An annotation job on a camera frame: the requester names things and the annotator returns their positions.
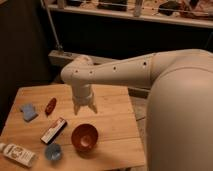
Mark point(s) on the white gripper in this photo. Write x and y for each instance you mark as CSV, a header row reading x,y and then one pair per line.
x,y
83,95

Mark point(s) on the red-brown ceramic bowl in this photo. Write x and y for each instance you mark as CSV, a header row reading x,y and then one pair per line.
x,y
84,137

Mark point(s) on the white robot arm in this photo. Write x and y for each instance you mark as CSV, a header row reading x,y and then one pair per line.
x,y
179,124

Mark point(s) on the red oblong object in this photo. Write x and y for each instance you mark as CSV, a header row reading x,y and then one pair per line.
x,y
50,106

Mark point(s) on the small blue cup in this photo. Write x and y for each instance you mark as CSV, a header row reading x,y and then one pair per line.
x,y
53,152

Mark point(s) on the blue sponge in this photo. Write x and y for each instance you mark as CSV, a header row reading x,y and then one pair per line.
x,y
29,112

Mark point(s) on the grey metal pole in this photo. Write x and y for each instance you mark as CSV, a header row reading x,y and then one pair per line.
x,y
59,47

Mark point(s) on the white plastic bottle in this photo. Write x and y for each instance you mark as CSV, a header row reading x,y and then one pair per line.
x,y
18,154

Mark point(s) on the wooden shelf with clutter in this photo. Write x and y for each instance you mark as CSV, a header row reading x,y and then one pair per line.
x,y
194,13

